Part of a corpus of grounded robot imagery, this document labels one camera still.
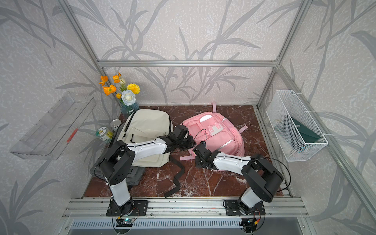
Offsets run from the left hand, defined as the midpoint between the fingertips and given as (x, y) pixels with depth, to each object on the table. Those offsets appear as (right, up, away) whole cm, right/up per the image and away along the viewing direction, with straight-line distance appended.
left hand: (197, 143), depth 90 cm
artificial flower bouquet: (-39, +30, -9) cm, 50 cm away
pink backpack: (+14, +6, +10) cm, 18 cm away
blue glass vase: (-51, +21, +15) cm, 57 cm away
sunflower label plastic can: (-60, +5, +4) cm, 61 cm away
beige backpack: (-41, +10, +9) cm, 43 cm away
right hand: (+1, -11, 0) cm, 11 cm away
